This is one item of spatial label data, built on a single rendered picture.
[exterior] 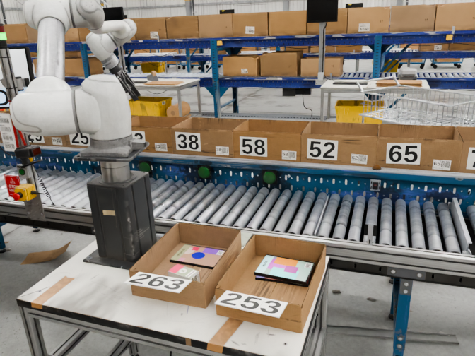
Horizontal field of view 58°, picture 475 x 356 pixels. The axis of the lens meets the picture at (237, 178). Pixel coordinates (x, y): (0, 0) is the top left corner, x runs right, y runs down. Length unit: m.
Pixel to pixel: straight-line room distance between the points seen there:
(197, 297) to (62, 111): 0.77
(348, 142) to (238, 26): 5.02
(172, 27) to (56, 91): 6.01
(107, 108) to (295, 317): 0.93
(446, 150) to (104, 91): 1.60
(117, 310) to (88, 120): 0.65
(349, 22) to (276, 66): 1.20
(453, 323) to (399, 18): 4.79
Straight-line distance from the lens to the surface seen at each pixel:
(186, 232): 1.82
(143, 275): 1.48
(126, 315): 1.50
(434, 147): 2.31
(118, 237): 1.74
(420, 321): 2.74
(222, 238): 1.76
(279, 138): 2.36
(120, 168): 1.67
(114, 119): 1.59
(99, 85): 1.58
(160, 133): 2.63
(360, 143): 2.30
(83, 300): 1.62
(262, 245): 1.69
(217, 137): 2.47
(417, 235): 1.98
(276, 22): 6.94
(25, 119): 1.62
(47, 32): 1.96
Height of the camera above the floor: 1.63
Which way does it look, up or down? 20 degrees down
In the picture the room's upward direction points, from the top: 2 degrees counter-clockwise
